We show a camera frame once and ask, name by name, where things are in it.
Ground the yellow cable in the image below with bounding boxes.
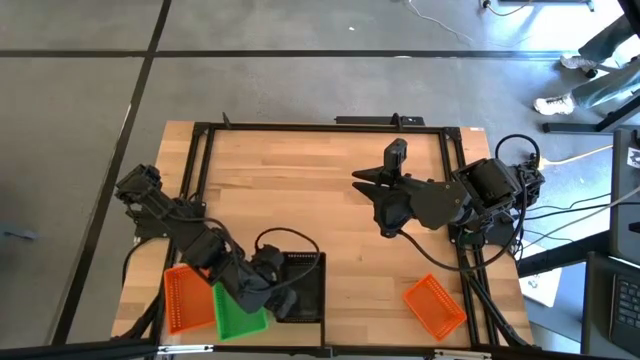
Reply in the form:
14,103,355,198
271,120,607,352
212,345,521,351
542,144,615,169

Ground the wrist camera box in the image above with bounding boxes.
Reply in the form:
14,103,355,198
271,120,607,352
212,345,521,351
272,288,300,322
382,138,409,175

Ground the black aluminium table frame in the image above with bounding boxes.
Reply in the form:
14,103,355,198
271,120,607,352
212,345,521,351
110,121,536,360

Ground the black mounting bar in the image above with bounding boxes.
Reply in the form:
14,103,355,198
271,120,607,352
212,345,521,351
334,115,426,127

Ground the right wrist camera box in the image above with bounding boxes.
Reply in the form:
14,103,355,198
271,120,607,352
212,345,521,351
382,138,409,175

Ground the black desk base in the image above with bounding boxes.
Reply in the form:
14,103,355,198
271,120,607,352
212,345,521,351
542,94,640,135

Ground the black plug floor cable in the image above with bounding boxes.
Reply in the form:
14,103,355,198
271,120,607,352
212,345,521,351
479,0,534,17

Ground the person's leg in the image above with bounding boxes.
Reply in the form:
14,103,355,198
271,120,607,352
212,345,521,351
569,59,640,110
577,15,640,64

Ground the silver aluminium bar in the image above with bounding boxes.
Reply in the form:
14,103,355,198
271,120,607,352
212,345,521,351
432,349,494,359
156,344,215,356

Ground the white floor cable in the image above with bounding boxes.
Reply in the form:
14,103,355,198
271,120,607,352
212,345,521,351
405,0,475,45

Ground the person's shoe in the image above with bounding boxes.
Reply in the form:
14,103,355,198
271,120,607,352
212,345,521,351
532,92,576,117
558,53,599,76

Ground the black laptop computer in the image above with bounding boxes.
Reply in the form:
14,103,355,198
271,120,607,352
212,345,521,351
581,251,640,357

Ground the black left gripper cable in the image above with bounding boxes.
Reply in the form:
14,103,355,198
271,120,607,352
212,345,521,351
253,226,322,294

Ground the black desk support bar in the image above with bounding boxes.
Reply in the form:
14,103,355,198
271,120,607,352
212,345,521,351
516,230,612,279

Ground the small orange plastic basket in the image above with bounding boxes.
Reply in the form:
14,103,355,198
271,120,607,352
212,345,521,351
401,272,468,343

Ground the grey computer monitor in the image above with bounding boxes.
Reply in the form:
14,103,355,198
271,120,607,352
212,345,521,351
608,127,640,266

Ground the large orange plastic basket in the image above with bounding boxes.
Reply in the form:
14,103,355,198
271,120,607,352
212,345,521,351
163,264,217,336

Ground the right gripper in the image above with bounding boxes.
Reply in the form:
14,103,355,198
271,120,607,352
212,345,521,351
352,167,471,239

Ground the large black plastic basket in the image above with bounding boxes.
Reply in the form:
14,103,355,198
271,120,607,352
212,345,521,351
276,251,327,324

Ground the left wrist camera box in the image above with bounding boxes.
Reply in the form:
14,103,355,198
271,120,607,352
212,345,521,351
272,288,300,322

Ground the large green plastic basket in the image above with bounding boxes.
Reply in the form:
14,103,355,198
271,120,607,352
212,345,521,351
211,281,270,343

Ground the white paper sheet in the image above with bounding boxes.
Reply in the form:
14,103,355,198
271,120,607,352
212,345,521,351
518,268,565,309

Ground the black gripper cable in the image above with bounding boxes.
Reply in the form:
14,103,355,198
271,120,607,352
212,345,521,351
397,133,544,274
253,226,322,294

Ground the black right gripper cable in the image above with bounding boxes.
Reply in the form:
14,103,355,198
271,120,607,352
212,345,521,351
397,133,544,274

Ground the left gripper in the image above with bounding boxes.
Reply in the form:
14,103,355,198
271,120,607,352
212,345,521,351
219,244,287,315

